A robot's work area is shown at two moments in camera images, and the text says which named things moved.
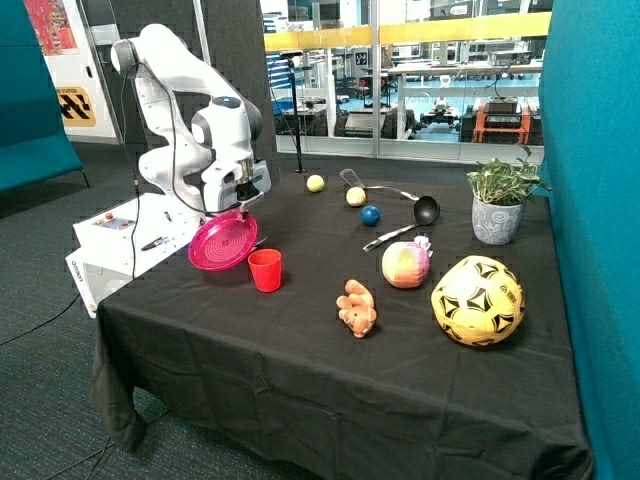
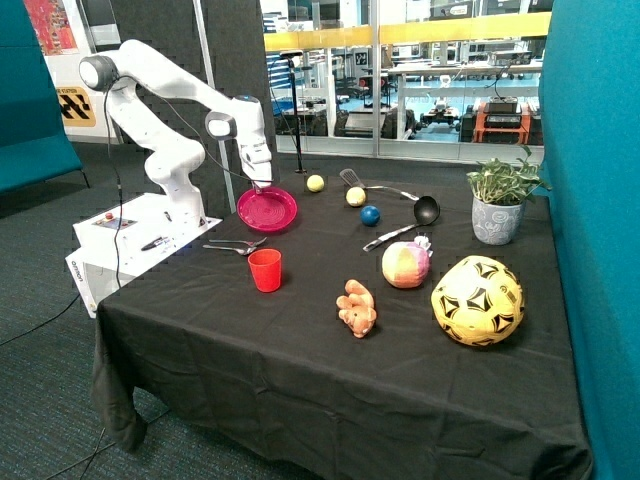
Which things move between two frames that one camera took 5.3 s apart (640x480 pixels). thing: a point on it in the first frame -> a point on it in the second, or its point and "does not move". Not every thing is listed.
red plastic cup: x=266 y=266 does not move
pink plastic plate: x=223 y=241 -> x=269 y=211
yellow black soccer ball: x=478 y=301 does not move
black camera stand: x=291 y=55 does not move
